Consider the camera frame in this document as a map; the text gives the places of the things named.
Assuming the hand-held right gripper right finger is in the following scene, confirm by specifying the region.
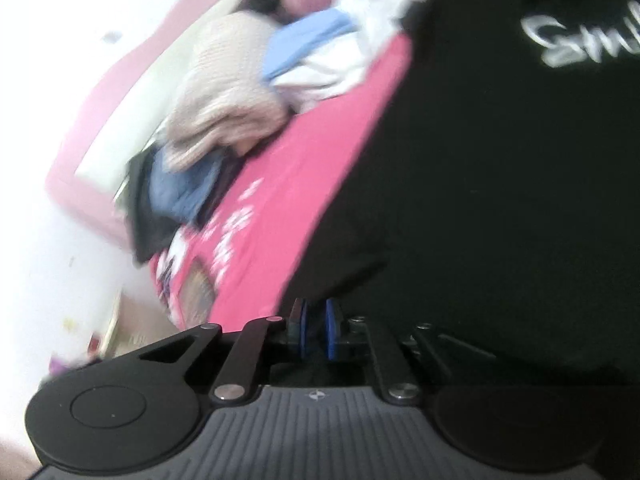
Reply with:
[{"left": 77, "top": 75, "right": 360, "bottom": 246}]
[{"left": 325, "top": 299, "right": 496, "bottom": 406}]

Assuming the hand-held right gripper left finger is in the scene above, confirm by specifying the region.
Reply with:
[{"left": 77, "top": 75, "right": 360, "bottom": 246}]
[{"left": 140, "top": 299, "right": 311, "bottom": 406}]

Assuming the black printed t-shirt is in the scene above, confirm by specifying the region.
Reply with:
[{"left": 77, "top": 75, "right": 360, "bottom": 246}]
[{"left": 280, "top": 0, "right": 640, "bottom": 391}]

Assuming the pink floral bed blanket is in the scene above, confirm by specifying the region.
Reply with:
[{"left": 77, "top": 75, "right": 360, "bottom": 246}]
[{"left": 150, "top": 30, "right": 416, "bottom": 331}]

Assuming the blue denim cloth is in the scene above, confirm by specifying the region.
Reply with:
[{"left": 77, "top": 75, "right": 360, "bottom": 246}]
[{"left": 150, "top": 152, "right": 226, "bottom": 226}]

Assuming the beige checked cloth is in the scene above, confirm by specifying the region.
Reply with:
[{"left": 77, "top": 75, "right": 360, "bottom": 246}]
[{"left": 162, "top": 12, "right": 291, "bottom": 173}]

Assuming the white crumpled cloth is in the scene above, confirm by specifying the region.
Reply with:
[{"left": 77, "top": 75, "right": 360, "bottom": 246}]
[{"left": 272, "top": 0, "right": 431, "bottom": 113}]

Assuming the pink and cream headboard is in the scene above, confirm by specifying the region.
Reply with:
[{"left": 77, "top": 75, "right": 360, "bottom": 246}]
[{"left": 45, "top": 0, "right": 281, "bottom": 251}]

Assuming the light blue cloth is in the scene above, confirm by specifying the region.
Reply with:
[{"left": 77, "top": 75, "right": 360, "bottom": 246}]
[{"left": 262, "top": 7, "right": 356, "bottom": 81}]

